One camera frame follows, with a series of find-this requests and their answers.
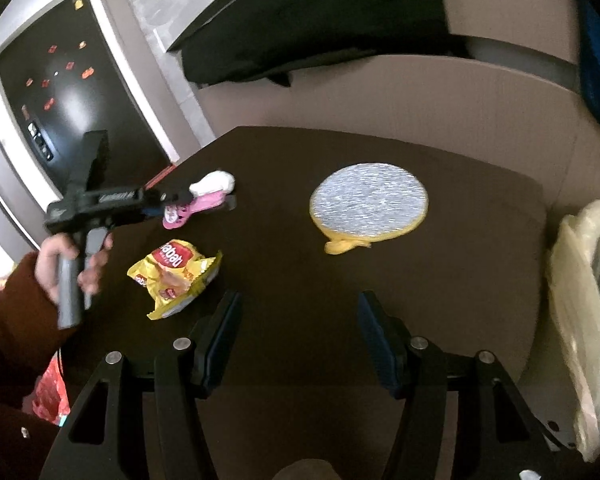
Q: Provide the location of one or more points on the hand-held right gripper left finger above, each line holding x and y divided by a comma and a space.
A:
225, 341

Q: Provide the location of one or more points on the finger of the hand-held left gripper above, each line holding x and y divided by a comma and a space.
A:
157, 208
172, 191

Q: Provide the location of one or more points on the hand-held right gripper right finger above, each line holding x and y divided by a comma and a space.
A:
377, 346

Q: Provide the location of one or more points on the yellow snack wrapper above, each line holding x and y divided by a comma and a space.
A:
172, 275

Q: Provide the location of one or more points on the bin with translucent bag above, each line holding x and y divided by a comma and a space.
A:
582, 310

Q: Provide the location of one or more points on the person's left forearm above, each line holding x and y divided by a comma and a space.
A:
15, 325

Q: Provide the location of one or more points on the person's left hand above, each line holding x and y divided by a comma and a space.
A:
47, 265

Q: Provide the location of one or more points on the black magnet board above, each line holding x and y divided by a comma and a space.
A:
80, 110

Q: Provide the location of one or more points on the group of red magnets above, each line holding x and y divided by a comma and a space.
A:
86, 73

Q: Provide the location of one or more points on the red plastic bag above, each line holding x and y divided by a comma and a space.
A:
50, 395

